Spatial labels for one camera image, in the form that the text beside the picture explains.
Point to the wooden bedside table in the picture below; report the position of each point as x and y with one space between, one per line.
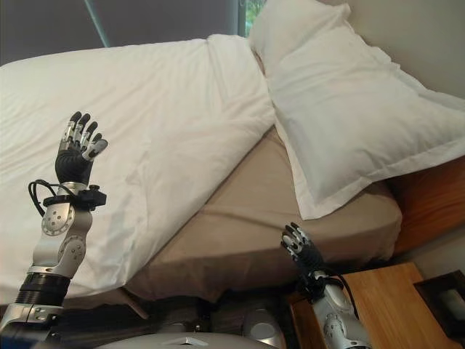
370 301

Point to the white pillow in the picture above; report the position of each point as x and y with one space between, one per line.
348 109

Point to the white duvet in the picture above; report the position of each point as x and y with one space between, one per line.
127 145

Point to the wooden bed frame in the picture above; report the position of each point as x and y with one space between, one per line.
136 303

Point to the wooden headboard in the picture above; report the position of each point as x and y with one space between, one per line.
428 200

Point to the robot silver body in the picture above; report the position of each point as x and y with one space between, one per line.
203 327

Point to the beige fitted sheet mattress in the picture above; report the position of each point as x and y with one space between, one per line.
269 225

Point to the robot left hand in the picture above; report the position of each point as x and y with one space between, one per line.
72 165

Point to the dark window curtain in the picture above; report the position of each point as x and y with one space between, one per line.
116 22

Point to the robot left silver arm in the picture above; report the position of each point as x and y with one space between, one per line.
47 261

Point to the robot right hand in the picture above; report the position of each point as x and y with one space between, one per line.
304 248

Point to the robot right silver arm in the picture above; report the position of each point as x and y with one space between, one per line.
336 316

